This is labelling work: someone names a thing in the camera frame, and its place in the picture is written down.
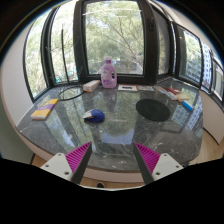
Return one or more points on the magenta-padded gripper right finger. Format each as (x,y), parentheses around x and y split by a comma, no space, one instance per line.
(148,156)

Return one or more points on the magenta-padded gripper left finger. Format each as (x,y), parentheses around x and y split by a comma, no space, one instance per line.
(76,156)

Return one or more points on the blue and white computer mouse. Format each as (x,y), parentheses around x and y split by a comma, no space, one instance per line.
(96,116)

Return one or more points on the black round mouse pad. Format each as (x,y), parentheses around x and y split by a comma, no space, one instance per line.
(153,110)

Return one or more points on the yellow and purple box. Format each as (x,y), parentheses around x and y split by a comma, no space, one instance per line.
(44,109)

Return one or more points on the blue and white box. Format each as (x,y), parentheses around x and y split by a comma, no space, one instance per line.
(187,105)

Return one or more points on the colourful leaflet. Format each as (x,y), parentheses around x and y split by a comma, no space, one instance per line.
(161,90)

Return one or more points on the cream book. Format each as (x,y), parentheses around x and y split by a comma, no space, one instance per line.
(181,97)

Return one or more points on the grey printed leaflet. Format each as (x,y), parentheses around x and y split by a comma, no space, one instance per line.
(146,88)

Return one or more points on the white and orange carton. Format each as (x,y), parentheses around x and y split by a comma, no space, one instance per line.
(91,86)

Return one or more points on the purple detergent bottle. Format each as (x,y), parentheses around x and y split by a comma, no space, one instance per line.
(109,75)

